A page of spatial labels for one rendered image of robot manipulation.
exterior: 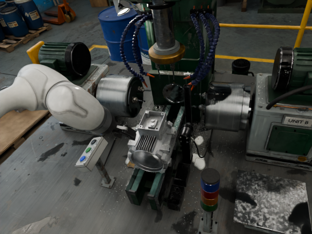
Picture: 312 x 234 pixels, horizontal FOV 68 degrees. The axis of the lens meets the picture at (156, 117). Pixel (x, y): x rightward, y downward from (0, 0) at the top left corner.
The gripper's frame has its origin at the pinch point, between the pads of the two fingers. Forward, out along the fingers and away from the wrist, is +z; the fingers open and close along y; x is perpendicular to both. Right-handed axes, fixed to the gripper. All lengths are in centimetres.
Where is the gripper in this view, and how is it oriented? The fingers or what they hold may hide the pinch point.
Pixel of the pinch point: (125, 134)
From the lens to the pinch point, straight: 95.0
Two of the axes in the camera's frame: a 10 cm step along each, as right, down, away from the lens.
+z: 2.7, 2.9, 9.2
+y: -9.4, -1.2, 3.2
